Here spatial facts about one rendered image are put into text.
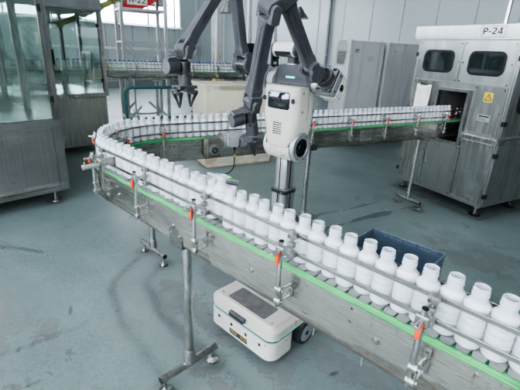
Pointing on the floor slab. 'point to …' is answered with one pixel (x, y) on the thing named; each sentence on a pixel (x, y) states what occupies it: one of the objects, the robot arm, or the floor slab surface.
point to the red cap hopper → (141, 43)
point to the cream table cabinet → (224, 105)
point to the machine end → (470, 114)
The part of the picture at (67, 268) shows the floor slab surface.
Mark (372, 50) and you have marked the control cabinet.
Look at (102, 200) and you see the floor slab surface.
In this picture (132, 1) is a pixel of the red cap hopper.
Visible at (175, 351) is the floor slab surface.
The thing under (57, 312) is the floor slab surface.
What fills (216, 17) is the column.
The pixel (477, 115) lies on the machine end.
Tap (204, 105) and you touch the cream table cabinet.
